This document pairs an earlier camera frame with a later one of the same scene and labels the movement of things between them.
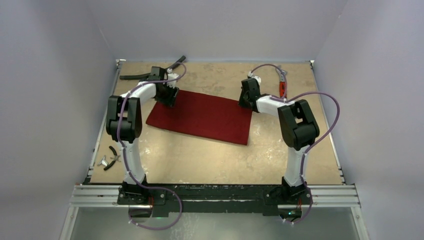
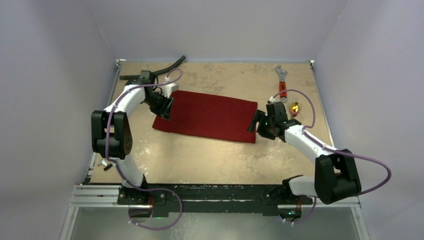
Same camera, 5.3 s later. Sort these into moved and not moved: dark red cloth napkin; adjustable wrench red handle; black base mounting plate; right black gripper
Moved: right black gripper
Not moved: adjustable wrench red handle; dark red cloth napkin; black base mounting plate
